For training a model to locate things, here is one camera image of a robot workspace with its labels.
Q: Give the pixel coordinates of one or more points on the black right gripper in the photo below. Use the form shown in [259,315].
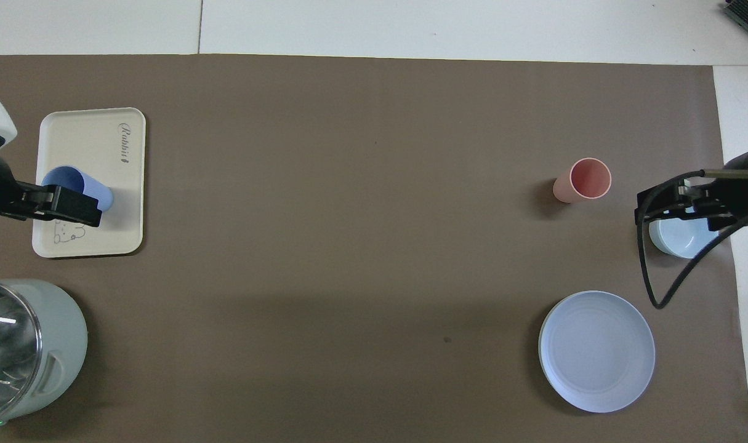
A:
[740,187]

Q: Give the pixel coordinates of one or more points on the blue ribbed cup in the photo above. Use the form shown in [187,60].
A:
[72,178]

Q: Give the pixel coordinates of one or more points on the pink cup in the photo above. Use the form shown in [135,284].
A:
[590,178]

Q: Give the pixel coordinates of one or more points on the cream tray with rabbit print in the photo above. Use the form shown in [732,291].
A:
[90,141]

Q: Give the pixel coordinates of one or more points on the light blue bowl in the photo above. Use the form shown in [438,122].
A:
[681,240]

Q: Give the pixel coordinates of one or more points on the pale green cooking pot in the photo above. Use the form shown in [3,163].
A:
[63,344]

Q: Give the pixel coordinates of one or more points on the glass pot lid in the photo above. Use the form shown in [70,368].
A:
[7,351]

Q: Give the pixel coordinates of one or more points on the blue round plate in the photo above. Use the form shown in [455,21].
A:
[596,351]

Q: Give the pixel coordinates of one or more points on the brown table mat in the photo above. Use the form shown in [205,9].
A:
[361,246]

